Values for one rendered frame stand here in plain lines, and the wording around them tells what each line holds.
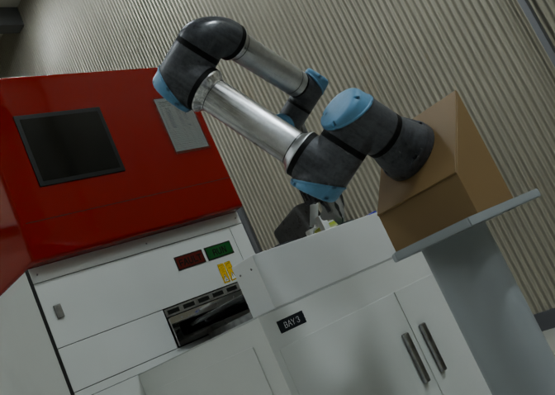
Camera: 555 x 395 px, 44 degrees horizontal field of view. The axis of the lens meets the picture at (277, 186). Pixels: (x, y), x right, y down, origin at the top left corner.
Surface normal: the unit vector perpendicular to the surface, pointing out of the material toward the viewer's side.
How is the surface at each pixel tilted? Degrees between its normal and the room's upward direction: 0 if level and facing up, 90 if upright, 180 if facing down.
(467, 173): 90
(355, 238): 90
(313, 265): 90
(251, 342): 90
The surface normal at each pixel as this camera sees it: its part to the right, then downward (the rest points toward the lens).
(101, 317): 0.59, -0.41
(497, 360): -0.58, 0.10
